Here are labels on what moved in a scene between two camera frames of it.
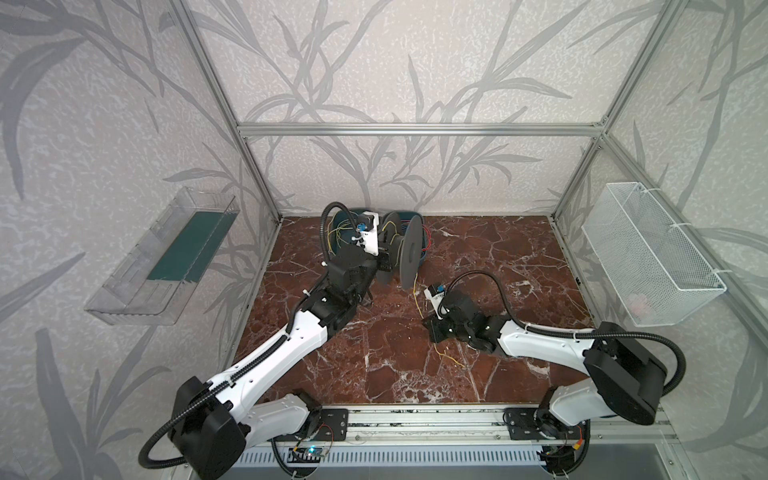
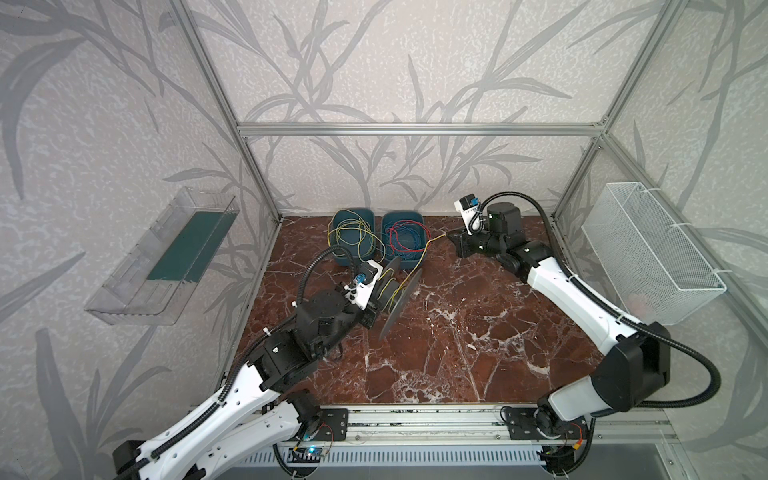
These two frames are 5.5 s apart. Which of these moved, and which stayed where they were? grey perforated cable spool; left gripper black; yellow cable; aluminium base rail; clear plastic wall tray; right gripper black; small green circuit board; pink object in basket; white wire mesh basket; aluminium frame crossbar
Moved: yellow cable; grey perforated cable spool; left gripper black; right gripper black
Stayed: white wire mesh basket; aluminium base rail; small green circuit board; aluminium frame crossbar; pink object in basket; clear plastic wall tray
